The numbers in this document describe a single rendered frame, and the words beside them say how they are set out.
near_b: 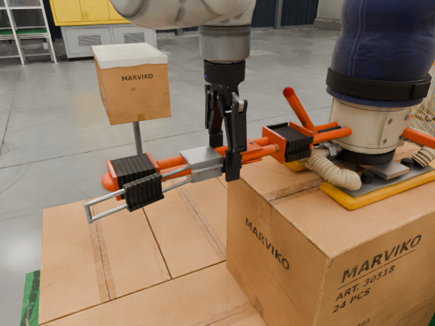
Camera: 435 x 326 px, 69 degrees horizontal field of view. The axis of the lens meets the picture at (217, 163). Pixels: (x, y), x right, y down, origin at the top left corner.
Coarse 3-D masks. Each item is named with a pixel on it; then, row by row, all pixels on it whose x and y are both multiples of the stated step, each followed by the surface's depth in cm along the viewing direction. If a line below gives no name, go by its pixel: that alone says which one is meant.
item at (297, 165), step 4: (316, 144) 90; (320, 144) 96; (284, 160) 89; (296, 160) 88; (300, 160) 87; (304, 160) 88; (288, 164) 88; (292, 164) 87; (296, 164) 86; (300, 164) 86; (304, 164) 86; (292, 168) 87; (296, 168) 85; (300, 168) 86; (304, 168) 87
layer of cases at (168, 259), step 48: (192, 192) 150; (48, 240) 121; (96, 240) 121; (144, 240) 121; (192, 240) 121; (48, 288) 101; (96, 288) 101; (144, 288) 102; (192, 288) 101; (240, 288) 101
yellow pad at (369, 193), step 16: (400, 160) 87; (368, 176) 75; (400, 176) 80; (416, 176) 80; (432, 176) 81; (336, 192) 74; (352, 192) 73; (368, 192) 74; (384, 192) 74; (352, 208) 71
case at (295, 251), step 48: (240, 192) 87; (288, 192) 78; (432, 192) 78; (240, 240) 94; (288, 240) 71; (336, 240) 63; (384, 240) 67; (432, 240) 79; (288, 288) 75; (336, 288) 66; (384, 288) 78; (432, 288) 96
